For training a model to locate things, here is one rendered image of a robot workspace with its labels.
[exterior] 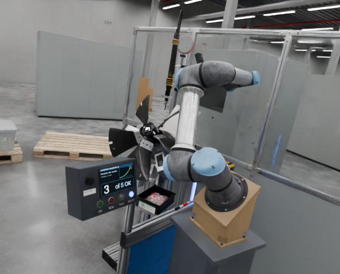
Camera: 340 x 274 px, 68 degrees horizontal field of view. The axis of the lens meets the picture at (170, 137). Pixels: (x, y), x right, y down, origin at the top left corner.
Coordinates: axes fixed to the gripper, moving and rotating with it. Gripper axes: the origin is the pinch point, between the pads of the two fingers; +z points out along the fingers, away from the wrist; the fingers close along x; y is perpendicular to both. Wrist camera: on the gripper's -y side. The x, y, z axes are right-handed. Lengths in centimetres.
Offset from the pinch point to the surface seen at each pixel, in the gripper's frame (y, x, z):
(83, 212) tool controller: 57, -82, -38
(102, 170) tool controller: 44, -74, -34
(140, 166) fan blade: 68, -16, 6
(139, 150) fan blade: 60, -13, 12
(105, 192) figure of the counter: 53, -73, -37
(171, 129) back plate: 49, 28, 22
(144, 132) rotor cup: 48, -8, 16
